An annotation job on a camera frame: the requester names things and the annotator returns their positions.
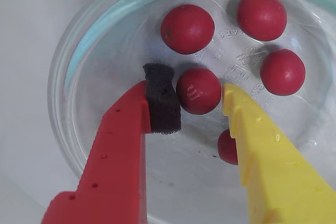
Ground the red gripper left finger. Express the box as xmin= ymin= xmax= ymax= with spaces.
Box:
xmin=41 ymin=62 xmax=183 ymax=224

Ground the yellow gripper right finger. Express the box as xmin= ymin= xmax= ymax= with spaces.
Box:
xmin=222 ymin=82 xmax=336 ymax=224

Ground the red round pill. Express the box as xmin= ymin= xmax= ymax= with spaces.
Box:
xmin=217 ymin=129 xmax=239 ymax=166
xmin=160 ymin=4 xmax=215 ymax=54
xmin=175 ymin=67 xmax=222 ymax=115
xmin=237 ymin=0 xmax=288 ymax=42
xmin=259 ymin=49 xmax=307 ymax=96

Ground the clear glass bowl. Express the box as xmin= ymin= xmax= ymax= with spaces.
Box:
xmin=47 ymin=0 xmax=336 ymax=224

